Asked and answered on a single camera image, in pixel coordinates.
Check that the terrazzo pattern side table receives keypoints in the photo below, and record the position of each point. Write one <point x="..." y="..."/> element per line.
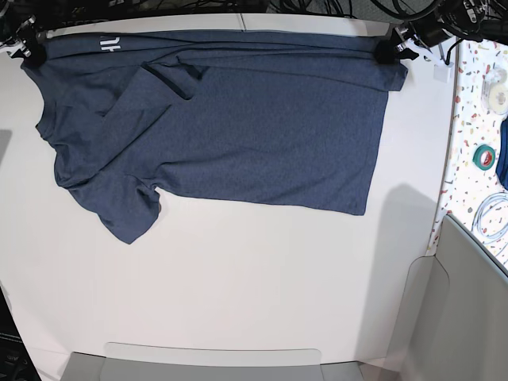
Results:
<point x="474" y="197"/>

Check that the dark blue cloth at edge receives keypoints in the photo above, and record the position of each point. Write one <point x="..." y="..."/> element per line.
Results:
<point x="502" y="165"/>

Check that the grey bin right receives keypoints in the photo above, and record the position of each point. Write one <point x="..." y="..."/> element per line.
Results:
<point x="452" y="322"/>

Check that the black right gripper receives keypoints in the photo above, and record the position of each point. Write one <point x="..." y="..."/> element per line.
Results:
<point x="19" y="40"/>

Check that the dark blue t-shirt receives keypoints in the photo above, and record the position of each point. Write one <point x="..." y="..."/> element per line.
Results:
<point x="289" y="119"/>

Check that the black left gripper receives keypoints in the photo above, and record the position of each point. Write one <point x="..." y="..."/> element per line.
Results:
<point x="425" y="32"/>

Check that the grey bin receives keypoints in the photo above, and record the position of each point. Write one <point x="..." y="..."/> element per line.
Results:
<point x="452" y="322"/>
<point x="142" y="362"/>

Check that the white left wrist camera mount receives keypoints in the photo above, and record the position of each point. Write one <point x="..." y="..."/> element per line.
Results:
<point x="408" y="45"/>

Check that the green tape roll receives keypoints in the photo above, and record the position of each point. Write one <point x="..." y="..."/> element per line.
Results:
<point x="484" y="157"/>

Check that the grey bin bottom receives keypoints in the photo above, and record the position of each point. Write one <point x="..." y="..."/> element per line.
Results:
<point x="142" y="362"/>

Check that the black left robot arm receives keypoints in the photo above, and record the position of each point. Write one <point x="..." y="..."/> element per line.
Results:
<point x="467" y="20"/>

